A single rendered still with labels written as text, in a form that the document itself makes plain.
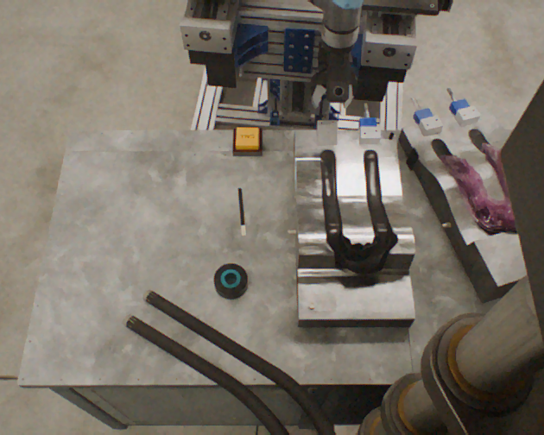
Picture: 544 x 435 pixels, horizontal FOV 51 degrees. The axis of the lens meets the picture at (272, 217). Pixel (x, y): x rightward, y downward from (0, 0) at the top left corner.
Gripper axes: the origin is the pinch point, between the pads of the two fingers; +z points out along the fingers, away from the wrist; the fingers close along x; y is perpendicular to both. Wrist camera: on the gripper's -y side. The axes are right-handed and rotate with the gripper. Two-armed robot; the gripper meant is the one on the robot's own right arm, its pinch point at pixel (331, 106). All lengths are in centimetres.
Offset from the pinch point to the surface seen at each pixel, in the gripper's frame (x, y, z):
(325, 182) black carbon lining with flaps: 0.7, -13.3, 13.0
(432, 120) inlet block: -28.2, 5.9, 12.8
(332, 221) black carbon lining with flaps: -0.1, -26.0, 9.6
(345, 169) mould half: -4.4, -9.8, 12.4
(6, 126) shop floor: 135, 72, 101
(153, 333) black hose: 41, -51, 17
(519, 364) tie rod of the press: -5, -78, -63
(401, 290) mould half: -15.6, -41.0, 15.0
